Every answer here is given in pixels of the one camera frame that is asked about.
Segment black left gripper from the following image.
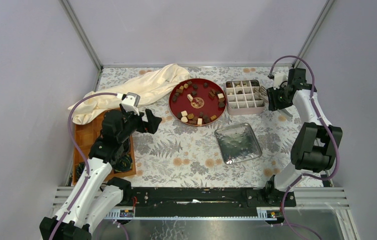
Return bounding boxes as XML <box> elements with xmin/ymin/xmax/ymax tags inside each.
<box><xmin>117</xmin><ymin>108</ymin><xmax>163</xmax><ymax>144</ymax></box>

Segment silver metal tongs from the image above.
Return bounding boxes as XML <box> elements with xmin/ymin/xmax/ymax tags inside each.
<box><xmin>255</xmin><ymin>86</ymin><xmax>269</xmax><ymax>103</ymax></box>

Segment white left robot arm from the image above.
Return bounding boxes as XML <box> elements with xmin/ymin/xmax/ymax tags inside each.
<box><xmin>39</xmin><ymin>108</ymin><xmax>162</xmax><ymax>240</ymax></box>

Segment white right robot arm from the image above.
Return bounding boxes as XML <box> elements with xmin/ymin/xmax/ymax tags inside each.
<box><xmin>263</xmin><ymin>68</ymin><xmax>343</xmax><ymax>207</ymax></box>

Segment pink tin with white dividers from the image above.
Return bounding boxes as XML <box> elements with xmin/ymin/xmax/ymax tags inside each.
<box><xmin>225</xmin><ymin>79</ymin><xmax>267</xmax><ymax>116</ymax></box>

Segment cream cloth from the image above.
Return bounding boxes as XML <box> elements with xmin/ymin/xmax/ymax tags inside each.
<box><xmin>71</xmin><ymin>63</ymin><xmax>190</xmax><ymax>125</ymax></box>

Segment black paper cup liners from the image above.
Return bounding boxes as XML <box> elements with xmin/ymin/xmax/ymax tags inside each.
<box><xmin>72</xmin><ymin>140</ymin><xmax>136</xmax><ymax>182</ymax></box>

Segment red round tray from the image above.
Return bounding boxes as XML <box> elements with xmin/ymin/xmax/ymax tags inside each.
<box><xmin>168</xmin><ymin>78</ymin><xmax>227</xmax><ymax>127</ymax></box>

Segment silver tin lid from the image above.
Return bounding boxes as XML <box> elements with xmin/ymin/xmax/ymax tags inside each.
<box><xmin>214</xmin><ymin>123</ymin><xmax>263</xmax><ymax>165</ymax></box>

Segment floral table mat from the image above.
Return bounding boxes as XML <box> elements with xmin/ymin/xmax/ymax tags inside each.
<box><xmin>90</xmin><ymin>66</ymin><xmax>325</xmax><ymax>189</ymax></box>

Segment wooden compartment tray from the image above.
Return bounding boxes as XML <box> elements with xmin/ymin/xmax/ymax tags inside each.
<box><xmin>70</xmin><ymin>112</ymin><xmax>137</xmax><ymax>186</ymax></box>

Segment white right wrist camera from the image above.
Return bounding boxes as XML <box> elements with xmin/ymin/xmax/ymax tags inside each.
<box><xmin>268</xmin><ymin>71</ymin><xmax>288</xmax><ymax>90</ymax></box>

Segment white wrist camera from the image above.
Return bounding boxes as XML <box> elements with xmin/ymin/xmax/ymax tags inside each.
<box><xmin>116</xmin><ymin>92</ymin><xmax>141</xmax><ymax>116</ymax></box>
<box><xmin>268</xmin><ymin>71</ymin><xmax>288</xmax><ymax>90</ymax></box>

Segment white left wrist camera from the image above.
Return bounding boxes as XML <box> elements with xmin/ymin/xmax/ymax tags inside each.
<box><xmin>116</xmin><ymin>92</ymin><xmax>141</xmax><ymax>116</ymax></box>

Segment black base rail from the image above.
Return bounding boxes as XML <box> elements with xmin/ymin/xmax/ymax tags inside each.
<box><xmin>118</xmin><ymin>187</ymin><xmax>297</xmax><ymax>218</ymax></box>

